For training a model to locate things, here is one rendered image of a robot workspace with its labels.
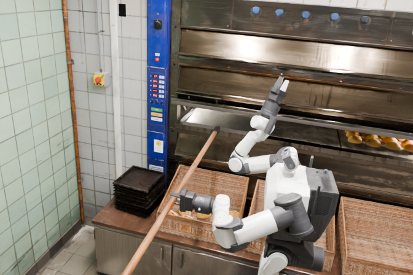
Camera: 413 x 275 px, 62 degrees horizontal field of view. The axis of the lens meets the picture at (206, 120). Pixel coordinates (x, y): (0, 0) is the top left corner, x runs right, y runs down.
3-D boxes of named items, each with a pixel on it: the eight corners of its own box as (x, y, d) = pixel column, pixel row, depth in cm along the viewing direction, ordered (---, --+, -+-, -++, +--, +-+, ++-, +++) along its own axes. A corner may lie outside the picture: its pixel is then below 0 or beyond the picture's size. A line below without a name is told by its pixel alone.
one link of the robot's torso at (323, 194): (318, 215, 180) (331, 154, 167) (327, 263, 149) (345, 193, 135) (260, 207, 184) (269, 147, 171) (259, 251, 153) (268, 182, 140)
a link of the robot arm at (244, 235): (227, 261, 131) (281, 240, 133) (216, 231, 129) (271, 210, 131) (222, 246, 143) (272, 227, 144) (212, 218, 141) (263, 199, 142)
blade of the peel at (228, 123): (254, 136, 248) (255, 132, 247) (182, 124, 260) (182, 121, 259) (260, 119, 280) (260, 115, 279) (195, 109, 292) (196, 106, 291)
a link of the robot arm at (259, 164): (240, 172, 198) (277, 167, 187) (232, 179, 187) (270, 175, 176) (235, 153, 198) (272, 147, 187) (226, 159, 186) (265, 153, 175)
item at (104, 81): (98, 83, 267) (98, 70, 263) (110, 85, 265) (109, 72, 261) (93, 85, 260) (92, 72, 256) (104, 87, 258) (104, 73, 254)
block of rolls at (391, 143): (340, 115, 301) (341, 110, 299) (399, 124, 290) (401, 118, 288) (347, 143, 246) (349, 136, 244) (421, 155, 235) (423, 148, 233)
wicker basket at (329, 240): (252, 208, 267) (256, 177, 257) (328, 225, 254) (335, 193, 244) (240, 251, 224) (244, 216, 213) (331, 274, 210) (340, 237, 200)
